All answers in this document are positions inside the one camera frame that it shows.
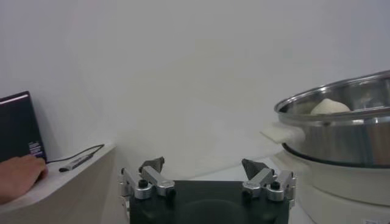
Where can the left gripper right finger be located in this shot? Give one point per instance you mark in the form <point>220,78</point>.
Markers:
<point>262,181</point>

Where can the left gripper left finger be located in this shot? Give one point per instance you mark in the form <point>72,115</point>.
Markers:
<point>155,179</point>

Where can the white steamed baozi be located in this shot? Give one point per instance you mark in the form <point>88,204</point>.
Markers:
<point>329,107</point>

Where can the stainless steel steamer basket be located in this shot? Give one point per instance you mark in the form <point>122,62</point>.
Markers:
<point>335,143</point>

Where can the person's hand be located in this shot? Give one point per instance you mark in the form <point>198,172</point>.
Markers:
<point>18,176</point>

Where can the cream electric cooker pot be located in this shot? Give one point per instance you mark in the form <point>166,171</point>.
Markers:
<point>335,188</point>

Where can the grey usb hub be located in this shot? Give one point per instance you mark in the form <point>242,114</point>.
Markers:
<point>77,162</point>

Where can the white side table with mouse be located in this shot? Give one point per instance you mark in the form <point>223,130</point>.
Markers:
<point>55,185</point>

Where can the black laptop with dark screen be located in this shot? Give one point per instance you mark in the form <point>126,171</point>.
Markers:
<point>18,128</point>

